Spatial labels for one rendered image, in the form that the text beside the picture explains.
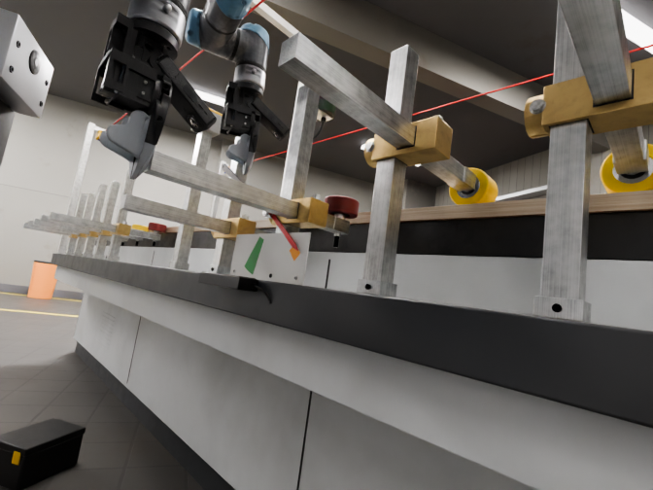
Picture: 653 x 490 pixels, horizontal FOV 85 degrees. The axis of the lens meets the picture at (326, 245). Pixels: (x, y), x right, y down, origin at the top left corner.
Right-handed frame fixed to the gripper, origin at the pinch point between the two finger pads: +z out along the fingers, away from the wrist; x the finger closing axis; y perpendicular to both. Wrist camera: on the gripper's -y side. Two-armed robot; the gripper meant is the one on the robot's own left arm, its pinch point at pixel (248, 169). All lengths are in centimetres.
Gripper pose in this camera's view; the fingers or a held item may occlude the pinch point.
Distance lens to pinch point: 90.0
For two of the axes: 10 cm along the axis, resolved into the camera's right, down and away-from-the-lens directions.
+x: 4.4, -0.6, -8.9
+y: -8.9, -1.2, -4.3
